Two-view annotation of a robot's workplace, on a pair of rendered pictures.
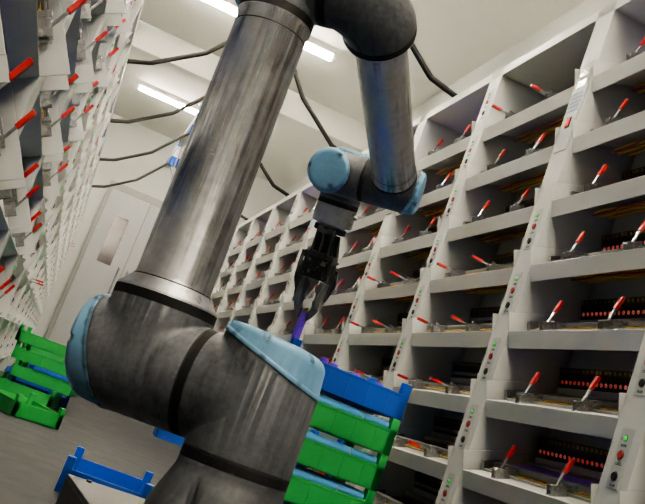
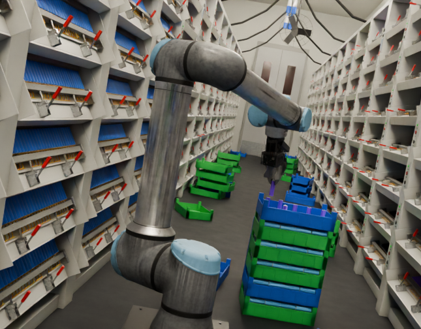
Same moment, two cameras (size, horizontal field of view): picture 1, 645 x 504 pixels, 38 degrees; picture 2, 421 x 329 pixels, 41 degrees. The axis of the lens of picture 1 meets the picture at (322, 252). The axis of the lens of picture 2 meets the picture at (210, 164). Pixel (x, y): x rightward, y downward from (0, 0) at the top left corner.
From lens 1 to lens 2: 0.74 m
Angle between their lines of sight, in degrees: 24
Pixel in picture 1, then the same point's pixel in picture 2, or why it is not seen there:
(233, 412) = (173, 288)
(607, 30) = not seen: outside the picture
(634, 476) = not seen: outside the picture
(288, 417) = (198, 287)
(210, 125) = (149, 148)
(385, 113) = (254, 102)
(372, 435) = (317, 241)
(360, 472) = (314, 262)
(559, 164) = not seen: outside the picture
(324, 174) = (255, 118)
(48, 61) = (95, 111)
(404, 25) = (233, 74)
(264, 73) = (168, 117)
